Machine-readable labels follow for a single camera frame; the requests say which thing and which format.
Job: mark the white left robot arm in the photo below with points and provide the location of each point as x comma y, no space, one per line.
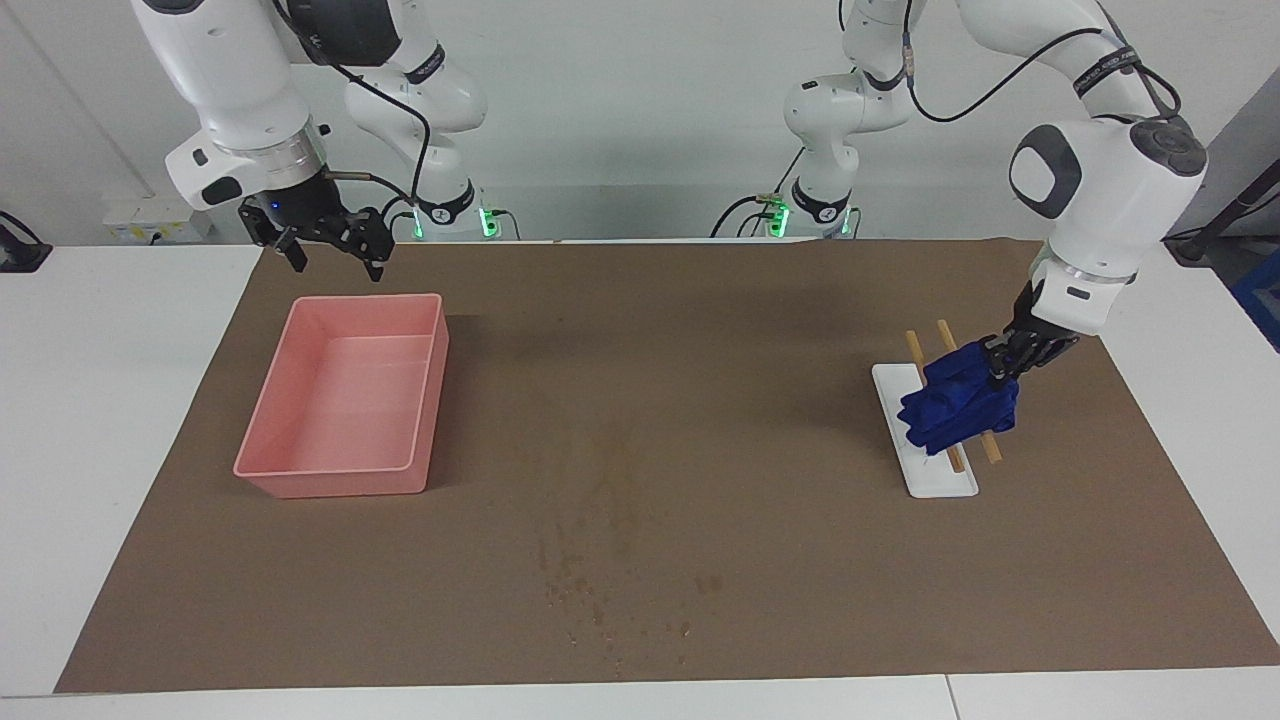
1110,200

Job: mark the wooden dowel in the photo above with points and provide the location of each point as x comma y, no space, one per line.
992,450
957,462

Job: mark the brown table mat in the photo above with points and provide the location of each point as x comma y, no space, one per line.
700,450

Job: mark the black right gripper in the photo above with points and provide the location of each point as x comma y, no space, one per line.
295,205

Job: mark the pink plastic bin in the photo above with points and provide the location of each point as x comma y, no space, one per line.
340,400

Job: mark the blue towel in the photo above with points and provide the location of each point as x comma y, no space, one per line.
950,410

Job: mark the blue crate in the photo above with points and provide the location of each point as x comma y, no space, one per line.
1262,300

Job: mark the white socket box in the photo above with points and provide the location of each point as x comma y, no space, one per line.
135,220

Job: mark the white rack base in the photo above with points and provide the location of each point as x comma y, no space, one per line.
935,480

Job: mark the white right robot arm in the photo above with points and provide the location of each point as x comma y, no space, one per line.
230,80

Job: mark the black stand leg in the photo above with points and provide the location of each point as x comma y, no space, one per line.
1190,245

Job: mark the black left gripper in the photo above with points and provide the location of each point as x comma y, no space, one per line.
1040,325

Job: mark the black clamp foot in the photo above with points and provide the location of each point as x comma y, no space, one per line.
20,255

